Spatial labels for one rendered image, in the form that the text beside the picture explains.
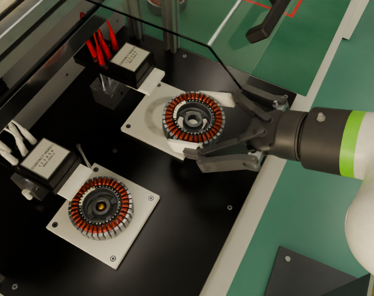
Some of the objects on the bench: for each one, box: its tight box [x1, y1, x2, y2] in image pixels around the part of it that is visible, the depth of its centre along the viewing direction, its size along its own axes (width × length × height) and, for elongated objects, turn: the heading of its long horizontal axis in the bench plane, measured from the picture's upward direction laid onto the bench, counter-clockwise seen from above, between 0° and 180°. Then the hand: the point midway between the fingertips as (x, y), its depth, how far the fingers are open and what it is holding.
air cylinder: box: [11, 173, 49, 201], centre depth 68 cm, size 5×8×6 cm
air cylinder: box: [90, 75, 131, 110], centre depth 79 cm, size 5×8×6 cm
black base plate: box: [0, 26, 297, 296], centre depth 74 cm, size 47×64×2 cm
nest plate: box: [46, 163, 160, 270], centre depth 67 cm, size 15×15×1 cm
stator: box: [68, 176, 134, 241], centre depth 64 cm, size 11×11×4 cm
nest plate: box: [121, 82, 207, 160], centre depth 77 cm, size 15×15×1 cm
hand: (194, 121), depth 65 cm, fingers closed on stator, 11 cm apart
